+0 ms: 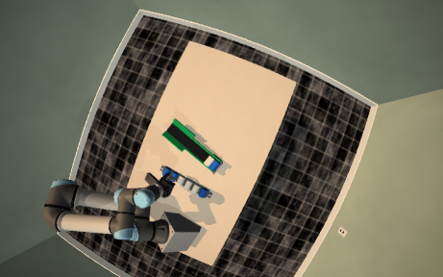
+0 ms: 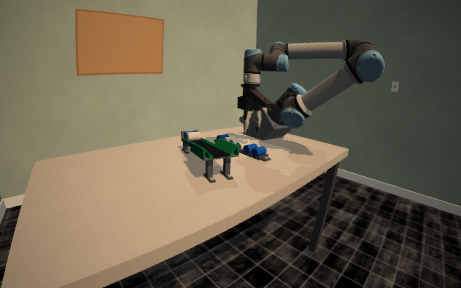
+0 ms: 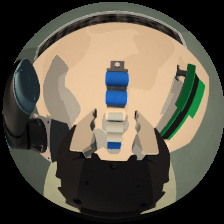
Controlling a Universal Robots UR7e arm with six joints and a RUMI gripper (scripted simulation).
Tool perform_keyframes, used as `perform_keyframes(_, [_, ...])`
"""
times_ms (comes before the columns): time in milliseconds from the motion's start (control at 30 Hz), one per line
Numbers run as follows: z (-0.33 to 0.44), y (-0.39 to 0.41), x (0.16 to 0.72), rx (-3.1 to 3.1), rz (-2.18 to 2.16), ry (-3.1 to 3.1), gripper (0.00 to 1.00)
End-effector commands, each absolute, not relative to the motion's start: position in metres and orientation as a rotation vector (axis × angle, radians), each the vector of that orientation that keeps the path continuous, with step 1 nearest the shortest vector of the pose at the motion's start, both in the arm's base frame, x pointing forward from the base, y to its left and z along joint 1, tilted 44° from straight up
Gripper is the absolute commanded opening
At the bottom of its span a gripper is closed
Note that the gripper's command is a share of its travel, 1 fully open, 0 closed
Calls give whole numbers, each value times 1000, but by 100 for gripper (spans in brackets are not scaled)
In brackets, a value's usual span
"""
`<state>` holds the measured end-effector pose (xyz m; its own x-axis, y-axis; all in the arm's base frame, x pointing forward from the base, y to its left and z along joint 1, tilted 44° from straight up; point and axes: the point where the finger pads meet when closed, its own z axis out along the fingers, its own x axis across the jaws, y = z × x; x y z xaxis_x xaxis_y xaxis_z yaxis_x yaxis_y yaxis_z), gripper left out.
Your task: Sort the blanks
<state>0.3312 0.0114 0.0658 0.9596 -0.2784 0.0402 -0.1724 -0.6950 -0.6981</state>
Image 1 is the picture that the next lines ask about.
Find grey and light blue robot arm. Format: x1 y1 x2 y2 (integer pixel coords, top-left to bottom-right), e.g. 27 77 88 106
42 172 170 244

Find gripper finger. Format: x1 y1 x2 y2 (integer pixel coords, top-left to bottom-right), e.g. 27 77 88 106
162 173 176 181

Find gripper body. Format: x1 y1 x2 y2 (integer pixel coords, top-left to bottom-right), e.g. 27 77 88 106
157 177 176 198

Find grey metal tab with hex screw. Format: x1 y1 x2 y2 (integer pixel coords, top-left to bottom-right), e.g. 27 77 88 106
160 165 212 198

